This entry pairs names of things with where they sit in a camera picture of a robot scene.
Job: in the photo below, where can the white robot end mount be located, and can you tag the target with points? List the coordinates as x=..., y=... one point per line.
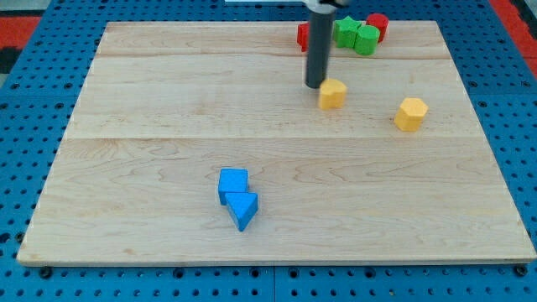
x=325, y=6

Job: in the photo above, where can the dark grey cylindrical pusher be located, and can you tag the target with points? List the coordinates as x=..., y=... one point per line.
x=319, y=47

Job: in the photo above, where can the blue triangle block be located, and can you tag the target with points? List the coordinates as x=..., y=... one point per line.
x=242, y=207

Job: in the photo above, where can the yellow heart block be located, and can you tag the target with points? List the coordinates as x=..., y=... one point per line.
x=332, y=94

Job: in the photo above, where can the red block behind pusher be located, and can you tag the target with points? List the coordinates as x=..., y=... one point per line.
x=302, y=36

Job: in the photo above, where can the green star block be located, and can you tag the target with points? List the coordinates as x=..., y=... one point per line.
x=345, y=32

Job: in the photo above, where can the green cylinder block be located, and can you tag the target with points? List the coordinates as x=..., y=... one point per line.
x=366, y=40

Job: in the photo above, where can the red cylinder block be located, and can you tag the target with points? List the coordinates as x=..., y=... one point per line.
x=379, y=21

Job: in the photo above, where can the yellow hexagon block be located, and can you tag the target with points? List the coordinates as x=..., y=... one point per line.
x=410, y=114

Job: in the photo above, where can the wooden board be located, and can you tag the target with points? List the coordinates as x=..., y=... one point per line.
x=166, y=105

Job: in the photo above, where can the blue cube block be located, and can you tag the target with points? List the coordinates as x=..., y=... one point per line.
x=231, y=180

